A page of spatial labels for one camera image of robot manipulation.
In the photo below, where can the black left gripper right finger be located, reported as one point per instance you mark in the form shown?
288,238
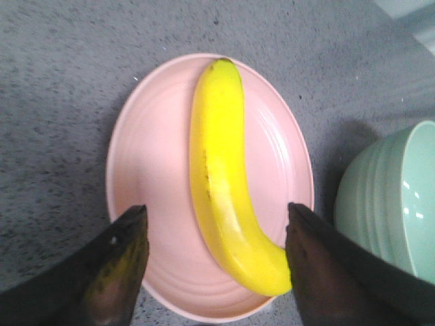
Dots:
337,282

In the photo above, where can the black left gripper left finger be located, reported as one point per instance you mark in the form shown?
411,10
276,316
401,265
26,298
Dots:
97,285

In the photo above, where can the yellow banana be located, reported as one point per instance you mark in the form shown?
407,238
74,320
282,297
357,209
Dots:
218,184

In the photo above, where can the green ribbed bowl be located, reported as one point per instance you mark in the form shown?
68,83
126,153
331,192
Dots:
385,200

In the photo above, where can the pink plate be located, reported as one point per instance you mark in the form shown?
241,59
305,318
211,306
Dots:
147,163

